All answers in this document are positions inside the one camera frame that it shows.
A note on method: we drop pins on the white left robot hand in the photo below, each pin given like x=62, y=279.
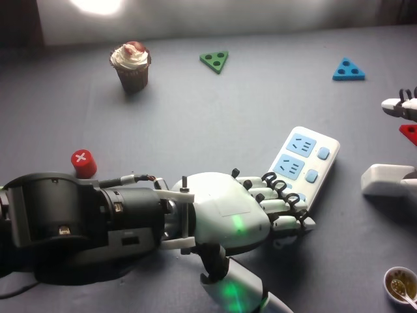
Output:
x=224, y=208

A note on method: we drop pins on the red cylinder with white cross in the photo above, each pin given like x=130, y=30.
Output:
x=85, y=166

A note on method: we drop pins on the toy chocolate cupcake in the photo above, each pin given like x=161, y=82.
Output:
x=132, y=71

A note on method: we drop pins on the red triangle block with holes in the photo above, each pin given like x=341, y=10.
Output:
x=411, y=133

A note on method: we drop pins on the small white sauce bowl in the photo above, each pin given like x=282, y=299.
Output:
x=389, y=277

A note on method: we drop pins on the grey table cloth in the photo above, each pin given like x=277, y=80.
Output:
x=195, y=107

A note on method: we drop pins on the white power strip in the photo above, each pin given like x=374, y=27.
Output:
x=322, y=143

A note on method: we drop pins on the white plug adapter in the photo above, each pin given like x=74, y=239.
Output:
x=381, y=181

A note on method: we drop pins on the green triangle block with holes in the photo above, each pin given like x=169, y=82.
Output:
x=217, y=66

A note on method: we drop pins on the small white spoon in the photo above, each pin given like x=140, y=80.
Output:
x=398, y=287

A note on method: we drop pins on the blue triangle block with holes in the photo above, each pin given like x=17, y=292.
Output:
x=348, y=76

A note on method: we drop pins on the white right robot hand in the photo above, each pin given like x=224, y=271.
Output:
x=407, y=106

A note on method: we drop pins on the white backdrop sheet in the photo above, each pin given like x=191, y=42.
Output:
x=228, y=16

